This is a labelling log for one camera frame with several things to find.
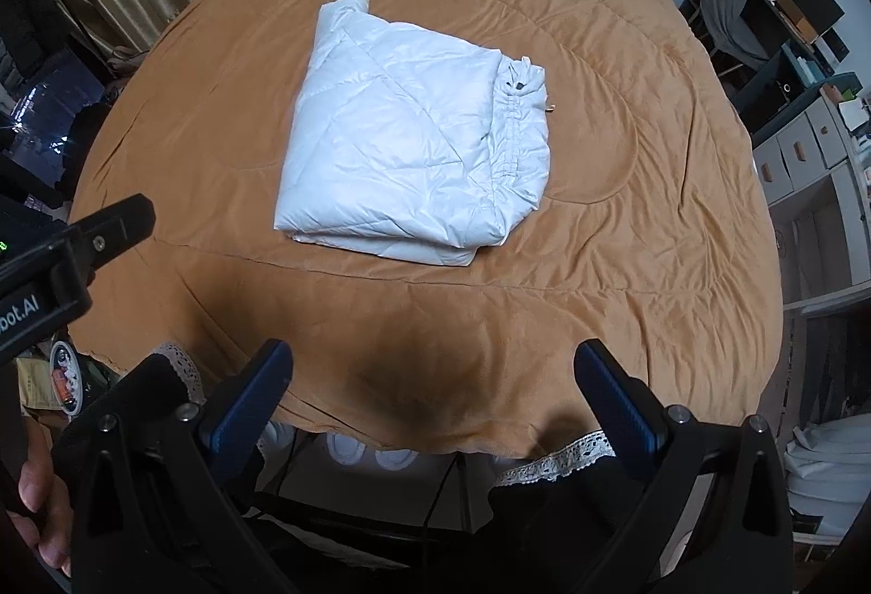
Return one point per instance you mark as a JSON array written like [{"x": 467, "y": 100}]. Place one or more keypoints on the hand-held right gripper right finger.
[{"x": 616, "y": 407}]

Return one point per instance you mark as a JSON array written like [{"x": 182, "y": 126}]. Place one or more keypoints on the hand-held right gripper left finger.
[{"x": 248, "y": 403}]

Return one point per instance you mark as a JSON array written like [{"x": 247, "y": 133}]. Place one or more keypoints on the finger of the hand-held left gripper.
[{"x": 112, "y": 226}]

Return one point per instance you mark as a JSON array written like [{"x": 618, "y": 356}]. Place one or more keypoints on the white down jacket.
[{"x": 394, "y": 145}]

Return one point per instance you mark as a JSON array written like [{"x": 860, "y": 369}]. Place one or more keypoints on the dark hanging clothes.
[{"x": 30, "y": 22}]

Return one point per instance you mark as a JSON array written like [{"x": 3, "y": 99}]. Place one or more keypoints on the person's left hand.
[{"x": 44, "y": 499}]

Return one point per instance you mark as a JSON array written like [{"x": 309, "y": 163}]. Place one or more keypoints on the round printed tin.
[{"x": 67, "y": 376}]

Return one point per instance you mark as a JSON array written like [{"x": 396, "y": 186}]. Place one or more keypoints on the white slipper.
[
  {"x": 348, "y": 448},
  {"x": 394, "y": 459}
]

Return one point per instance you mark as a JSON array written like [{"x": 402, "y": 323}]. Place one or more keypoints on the dark plastic sheet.
[{"x": 47, "y": 111}]

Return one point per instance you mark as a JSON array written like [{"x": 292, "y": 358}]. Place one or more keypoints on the tan quilted blanket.
[{"x": 612, "y": 226}]

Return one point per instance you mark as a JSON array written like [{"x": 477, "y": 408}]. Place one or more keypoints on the white bag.
[{"x": 830, "y": 471}]

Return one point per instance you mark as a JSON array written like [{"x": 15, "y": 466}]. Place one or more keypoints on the white drawer cabinet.
[{"x": 813, "y": 145}]

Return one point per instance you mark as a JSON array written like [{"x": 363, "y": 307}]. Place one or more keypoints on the dark desk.
[{"x": 769, "y": 70}]

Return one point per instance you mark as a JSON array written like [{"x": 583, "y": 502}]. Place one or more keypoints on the chair with grey cloth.
[{"x": 731, "y": 2}]

